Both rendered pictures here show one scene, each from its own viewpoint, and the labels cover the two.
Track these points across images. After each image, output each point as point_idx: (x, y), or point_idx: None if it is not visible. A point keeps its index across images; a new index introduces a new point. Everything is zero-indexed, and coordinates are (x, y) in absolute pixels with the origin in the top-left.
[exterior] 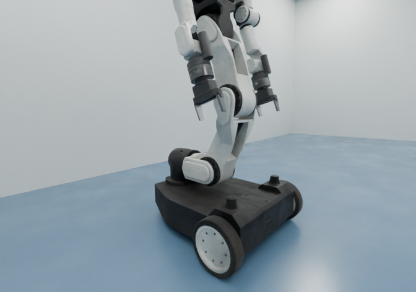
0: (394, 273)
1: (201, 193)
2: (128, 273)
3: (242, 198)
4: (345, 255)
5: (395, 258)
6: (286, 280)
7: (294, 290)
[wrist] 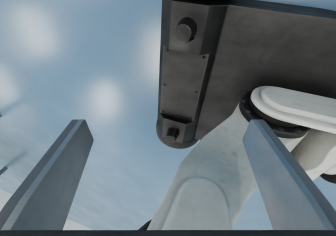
0: (95, 69)
1: (282, 81)
2: None
3: (194, 78)
4: (122, 75)
5: (99, 88)
6: (144, 14)
7: (134, 5)
